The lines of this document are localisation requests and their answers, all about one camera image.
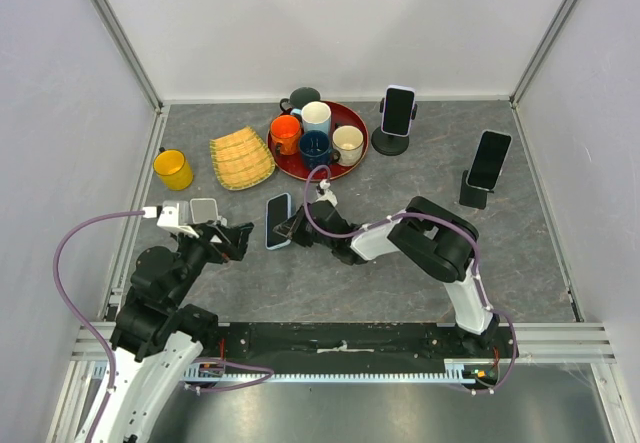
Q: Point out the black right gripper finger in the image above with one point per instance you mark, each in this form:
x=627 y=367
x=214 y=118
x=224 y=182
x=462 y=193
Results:
x=286 y=229
x=297 y=219

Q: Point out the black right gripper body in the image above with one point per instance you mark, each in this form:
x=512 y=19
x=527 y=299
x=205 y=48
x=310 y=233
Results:
x=305 y=234

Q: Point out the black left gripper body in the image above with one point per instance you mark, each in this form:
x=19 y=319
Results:
x=217 y=250

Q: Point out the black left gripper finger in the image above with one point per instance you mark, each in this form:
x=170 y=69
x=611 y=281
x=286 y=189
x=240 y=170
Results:
x=206 y=228
x=235 y=240

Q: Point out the light blue cased phone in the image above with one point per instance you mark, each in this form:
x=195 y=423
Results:
x=278 y=211

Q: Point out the clear cased black phone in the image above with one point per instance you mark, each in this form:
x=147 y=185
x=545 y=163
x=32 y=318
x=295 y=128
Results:
x=488 y=161

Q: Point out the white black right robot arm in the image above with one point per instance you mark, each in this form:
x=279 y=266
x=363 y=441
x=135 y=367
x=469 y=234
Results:
x=441 y=244

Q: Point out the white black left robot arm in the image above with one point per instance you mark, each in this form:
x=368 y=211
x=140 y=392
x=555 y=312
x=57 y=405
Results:
x=156 y=336

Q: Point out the white phone stand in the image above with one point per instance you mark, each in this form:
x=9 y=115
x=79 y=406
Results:
x=205 y=210

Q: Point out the black round-base phone stand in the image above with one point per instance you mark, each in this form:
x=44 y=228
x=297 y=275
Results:
x=386 y=144

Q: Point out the lavender cased phone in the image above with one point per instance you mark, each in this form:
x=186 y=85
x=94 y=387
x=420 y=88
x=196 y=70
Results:
x=398 y=110

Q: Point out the black block phone stand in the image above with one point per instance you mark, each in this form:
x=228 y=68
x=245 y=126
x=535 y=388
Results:
x=472 y=197

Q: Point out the red round tray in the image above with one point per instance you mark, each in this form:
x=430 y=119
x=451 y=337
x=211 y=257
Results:
x=342 y=116

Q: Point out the yellow mug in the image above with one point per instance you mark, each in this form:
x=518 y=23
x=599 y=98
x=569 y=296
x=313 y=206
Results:
x=173 y=169

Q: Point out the woven bamboo tray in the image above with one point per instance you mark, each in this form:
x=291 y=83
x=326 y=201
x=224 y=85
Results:
x=241 y=159

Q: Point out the dark blue mug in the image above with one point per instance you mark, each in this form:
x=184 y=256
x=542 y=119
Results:
x=316 y=149

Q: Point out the cream dimpled mug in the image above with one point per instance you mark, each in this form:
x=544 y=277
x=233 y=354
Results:
x=349 y=142

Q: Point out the orange mug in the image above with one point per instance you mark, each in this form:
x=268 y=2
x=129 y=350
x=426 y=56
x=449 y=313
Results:
x=285 y=132

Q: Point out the light blue mug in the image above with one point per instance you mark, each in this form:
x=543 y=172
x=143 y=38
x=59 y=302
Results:
x=314 y=116

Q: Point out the dark grey mug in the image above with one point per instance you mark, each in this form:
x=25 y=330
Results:
x=299 y=98

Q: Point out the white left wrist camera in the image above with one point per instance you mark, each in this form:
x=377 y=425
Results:
x=172 y=216

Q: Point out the grey slotted cable duct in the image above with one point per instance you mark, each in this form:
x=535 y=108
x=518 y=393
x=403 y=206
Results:
x=202 y=374

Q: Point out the left aluminium frame post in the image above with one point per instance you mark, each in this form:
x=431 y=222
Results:
x=118 y=35

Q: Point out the aluminium frame post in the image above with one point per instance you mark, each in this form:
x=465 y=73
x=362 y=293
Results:
x=118 y=35
x=544 y=47

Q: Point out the right aluminium frame post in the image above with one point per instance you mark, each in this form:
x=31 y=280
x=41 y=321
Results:
x=544 y=47

